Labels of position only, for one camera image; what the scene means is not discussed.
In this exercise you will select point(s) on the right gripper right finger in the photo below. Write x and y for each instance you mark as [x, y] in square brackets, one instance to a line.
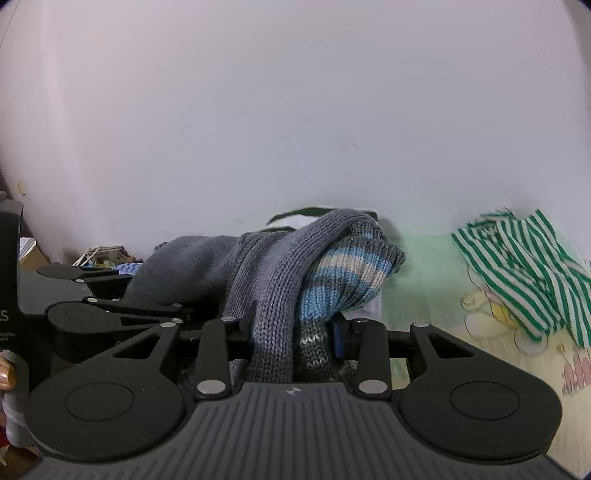
[364, 341]

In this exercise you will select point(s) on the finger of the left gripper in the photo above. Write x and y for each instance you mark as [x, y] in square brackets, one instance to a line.
[101, 317]
[83, 274]

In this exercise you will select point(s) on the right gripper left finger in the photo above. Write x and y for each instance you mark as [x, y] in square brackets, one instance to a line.
[221, 341]

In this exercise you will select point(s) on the grey knit sweater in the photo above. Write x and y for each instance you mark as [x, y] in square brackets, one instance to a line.
[293, 281]

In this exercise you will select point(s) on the person left hand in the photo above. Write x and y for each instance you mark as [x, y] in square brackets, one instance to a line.
[10, 370]

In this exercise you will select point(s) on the yellow baby blanket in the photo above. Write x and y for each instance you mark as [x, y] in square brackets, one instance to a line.
[435, 285]

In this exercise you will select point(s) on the green white striped garment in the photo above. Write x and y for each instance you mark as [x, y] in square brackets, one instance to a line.
[523, 263]

